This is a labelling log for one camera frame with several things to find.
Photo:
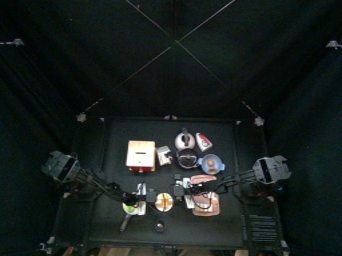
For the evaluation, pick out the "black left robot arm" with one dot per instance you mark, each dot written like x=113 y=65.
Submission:
x=85 y=178

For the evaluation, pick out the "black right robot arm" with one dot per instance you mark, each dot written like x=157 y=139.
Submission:
x=249 y=175

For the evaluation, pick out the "dark toy cooking pot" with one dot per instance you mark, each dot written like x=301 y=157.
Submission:
x=187 y=158

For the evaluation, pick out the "small dark toy cup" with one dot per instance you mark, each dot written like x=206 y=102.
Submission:
x=159 y=225

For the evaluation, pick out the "small white toy coffee machine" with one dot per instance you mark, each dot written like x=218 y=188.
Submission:
x=163 y=155

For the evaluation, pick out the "orange toy egg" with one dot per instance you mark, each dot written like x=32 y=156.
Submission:
x=210 y=163

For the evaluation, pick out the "blue toy pan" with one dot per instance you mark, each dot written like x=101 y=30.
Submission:
x=211 y=164

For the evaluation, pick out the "wooden toy box with red base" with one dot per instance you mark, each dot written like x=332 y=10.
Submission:
x=141 y=155

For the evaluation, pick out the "silver toy kettle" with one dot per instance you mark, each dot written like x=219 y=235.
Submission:
x=185 y=140

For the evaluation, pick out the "red and white pouch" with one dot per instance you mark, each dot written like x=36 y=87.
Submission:
x=203 y=142

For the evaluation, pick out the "white text label sticker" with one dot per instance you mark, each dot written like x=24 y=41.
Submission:
x=262 y=228

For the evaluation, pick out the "silver frame corner bracket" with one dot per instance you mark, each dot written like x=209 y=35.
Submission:
x=16 y=42
x=260 y=121
x=170 y=117
x=333 y=44
x=81 y=117

